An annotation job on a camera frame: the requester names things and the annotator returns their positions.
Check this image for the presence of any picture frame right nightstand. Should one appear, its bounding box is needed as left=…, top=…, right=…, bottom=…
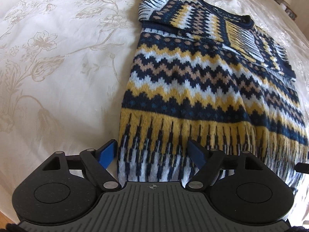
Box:
left=285, top=8, right=297, bottom=21

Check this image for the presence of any cream floral bedspread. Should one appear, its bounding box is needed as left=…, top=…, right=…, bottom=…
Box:
left=1, top=0, right=308, bottom=225

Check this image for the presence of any navy yellow patterned knit sweater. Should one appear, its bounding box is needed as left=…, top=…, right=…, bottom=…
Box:
left=117, top=0, right=308, bottom=190

